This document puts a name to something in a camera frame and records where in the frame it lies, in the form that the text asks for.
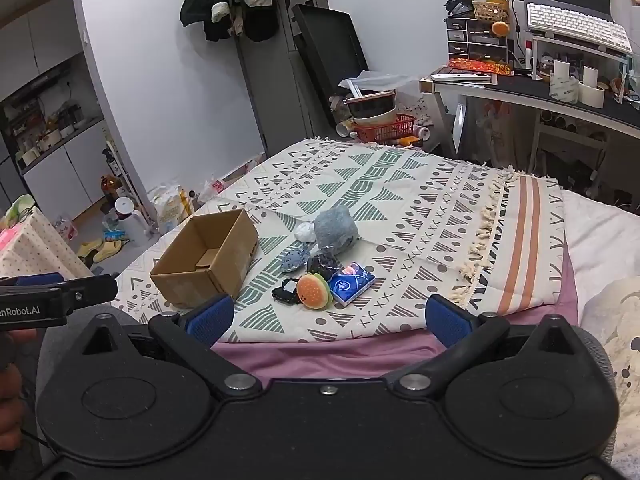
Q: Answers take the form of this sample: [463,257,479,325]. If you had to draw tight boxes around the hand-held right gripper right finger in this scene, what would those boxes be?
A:
[389,294,576,396]

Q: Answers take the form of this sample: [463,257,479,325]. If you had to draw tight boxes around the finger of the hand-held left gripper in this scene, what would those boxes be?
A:
[61,275,119,312]
[0,272,65,289]

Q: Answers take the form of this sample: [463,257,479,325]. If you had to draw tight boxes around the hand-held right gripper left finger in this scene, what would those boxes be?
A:
[75,294,263,395]

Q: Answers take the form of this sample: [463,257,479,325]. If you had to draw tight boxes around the cardboard box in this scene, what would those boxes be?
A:
[150,208,259,309]

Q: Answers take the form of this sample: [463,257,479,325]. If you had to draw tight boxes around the blue fish plush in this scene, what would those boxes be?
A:
[280,248,308,273]

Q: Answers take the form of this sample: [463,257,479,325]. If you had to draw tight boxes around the blue tissue pack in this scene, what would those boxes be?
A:
[328,261,375,307]

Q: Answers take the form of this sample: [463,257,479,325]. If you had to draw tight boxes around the burger plush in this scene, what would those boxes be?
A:
[296,273,334,308]

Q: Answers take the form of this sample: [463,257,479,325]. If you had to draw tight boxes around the black shiny packet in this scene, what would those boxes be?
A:
[306,253,341,281]

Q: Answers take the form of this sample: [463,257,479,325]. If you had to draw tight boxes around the blue-grey fluffy plush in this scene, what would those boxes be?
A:
[313,206,360,261]

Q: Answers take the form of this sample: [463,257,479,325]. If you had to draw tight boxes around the person's left hand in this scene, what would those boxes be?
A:
[0,365,24,443]

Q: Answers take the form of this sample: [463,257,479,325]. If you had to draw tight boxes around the polka dot cloth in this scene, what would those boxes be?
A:
[0,207,93,281]

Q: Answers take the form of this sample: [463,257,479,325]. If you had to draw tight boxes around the pink bed sheet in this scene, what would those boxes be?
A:
[210,250,581,382]

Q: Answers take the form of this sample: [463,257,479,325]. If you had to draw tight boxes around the white and yellow sack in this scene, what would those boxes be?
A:
[150,185,196,236]

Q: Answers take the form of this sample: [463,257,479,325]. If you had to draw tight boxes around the white kitchen cabinets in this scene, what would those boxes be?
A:
[0,52,126,221]

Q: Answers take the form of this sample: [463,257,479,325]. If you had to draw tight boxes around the patterned fringed blanket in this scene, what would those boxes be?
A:
[111,138,568,343]

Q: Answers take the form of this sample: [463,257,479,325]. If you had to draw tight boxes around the white plastic bag red print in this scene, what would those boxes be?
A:
[197,177,231,206]

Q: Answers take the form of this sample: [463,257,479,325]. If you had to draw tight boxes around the printed white quilt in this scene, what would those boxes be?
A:
[582,275,640,471]

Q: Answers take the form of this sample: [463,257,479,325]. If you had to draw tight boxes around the white bed sheet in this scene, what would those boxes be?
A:
[560,190,640,293]

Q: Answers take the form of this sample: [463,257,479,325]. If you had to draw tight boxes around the red plastic basket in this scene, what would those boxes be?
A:
[354,113,417,143]

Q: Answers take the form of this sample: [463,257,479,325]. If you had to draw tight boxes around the stack of bowls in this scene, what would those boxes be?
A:
[346,89,398,128]

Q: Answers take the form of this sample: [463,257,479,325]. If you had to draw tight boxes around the grey door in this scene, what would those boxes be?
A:
[234,0,328,158]

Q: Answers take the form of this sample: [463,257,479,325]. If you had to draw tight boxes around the white shelf with clutter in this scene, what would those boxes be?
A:
[419,67,640,181]

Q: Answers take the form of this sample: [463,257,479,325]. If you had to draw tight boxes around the clear plastic bag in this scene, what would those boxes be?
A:
[339,71,421,96]

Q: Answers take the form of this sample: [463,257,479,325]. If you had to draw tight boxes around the red patterned packet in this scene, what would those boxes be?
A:
[446,58,515,77]

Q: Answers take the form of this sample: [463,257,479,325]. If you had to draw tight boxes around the large white tape roll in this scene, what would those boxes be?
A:
[549,59,581,103]

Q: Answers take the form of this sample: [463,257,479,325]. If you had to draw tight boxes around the beige tape roll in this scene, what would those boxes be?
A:
[579,81,606,108]

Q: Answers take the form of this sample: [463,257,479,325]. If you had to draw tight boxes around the white monitor stand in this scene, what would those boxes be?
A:
[525,30,633,103]

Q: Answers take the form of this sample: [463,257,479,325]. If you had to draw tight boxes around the grey drawer organizer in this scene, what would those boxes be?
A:
[445,16,509,62]

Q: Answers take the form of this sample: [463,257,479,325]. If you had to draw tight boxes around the black flat panel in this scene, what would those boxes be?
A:
[291,4,370,128]

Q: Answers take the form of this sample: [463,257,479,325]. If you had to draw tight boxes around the wicker basket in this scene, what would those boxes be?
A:
[472,0,510,23]

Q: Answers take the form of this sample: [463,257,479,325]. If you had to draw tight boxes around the hanging dark clothes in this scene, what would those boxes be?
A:
[180,0,279,43]

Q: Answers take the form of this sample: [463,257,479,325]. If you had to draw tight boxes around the white keyboard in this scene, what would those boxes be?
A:
[526,2,633,53]

